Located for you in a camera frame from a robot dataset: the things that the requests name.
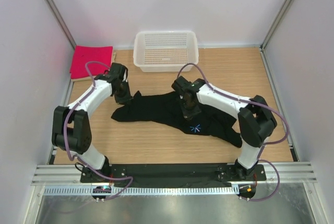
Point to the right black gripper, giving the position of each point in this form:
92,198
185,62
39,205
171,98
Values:
190,110

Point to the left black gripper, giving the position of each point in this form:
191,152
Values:
124,97

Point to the black t-shirt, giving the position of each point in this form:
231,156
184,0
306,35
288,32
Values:
166,109

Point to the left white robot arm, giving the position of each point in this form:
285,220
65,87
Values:
71,131

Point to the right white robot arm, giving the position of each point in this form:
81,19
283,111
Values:
256,121

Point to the folded beige t-shirt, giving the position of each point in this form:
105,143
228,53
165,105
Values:
112,59

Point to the folded pink t-shirt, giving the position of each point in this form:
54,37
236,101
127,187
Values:
101,56

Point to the white perforated plastic basket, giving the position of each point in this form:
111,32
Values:
165,51

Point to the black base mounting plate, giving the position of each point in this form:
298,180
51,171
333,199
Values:
192,175

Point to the white slotted cable duct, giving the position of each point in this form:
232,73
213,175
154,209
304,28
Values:
94,190

